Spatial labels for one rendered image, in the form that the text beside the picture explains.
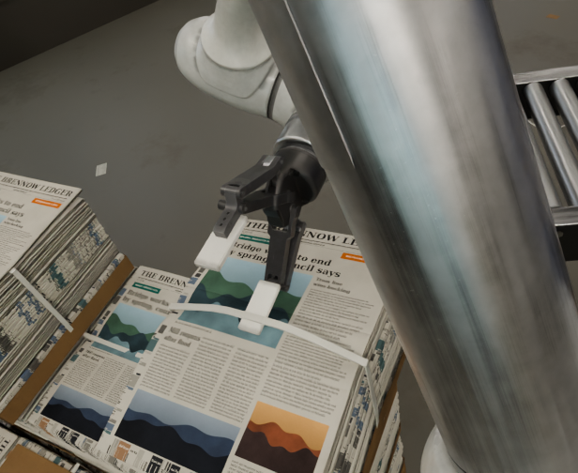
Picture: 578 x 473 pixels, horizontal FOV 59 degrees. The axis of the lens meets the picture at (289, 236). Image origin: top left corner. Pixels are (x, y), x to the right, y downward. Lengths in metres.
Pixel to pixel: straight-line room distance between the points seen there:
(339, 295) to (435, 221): 0.46
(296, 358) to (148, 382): 0.20
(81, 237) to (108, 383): 0.28
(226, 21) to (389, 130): 0.48
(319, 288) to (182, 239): 1.76
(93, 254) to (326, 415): 0.64
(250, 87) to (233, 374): 0.38
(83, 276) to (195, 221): 1.43
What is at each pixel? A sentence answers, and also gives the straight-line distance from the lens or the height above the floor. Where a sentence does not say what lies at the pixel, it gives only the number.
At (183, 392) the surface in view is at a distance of 0.68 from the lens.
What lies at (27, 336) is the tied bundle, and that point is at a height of 0.94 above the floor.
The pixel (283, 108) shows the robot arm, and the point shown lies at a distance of 0.73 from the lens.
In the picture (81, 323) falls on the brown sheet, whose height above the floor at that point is 0.86.
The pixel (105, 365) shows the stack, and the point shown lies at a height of 0.83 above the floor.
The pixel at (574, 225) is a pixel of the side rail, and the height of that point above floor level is 0.80.
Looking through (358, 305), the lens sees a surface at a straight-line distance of 0.67.
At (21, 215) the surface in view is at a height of 1.07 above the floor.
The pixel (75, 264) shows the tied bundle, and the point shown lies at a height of 0.97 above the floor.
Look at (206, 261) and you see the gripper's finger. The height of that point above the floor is 1.25.
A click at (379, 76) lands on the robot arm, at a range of 0.22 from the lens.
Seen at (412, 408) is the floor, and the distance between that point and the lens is 1.77.
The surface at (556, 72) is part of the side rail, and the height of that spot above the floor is 0.80.
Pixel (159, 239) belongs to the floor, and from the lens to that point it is 2.48.
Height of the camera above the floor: 1.63
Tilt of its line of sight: 47 degrees down
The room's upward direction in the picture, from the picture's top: 17 degrees counter-clockwise
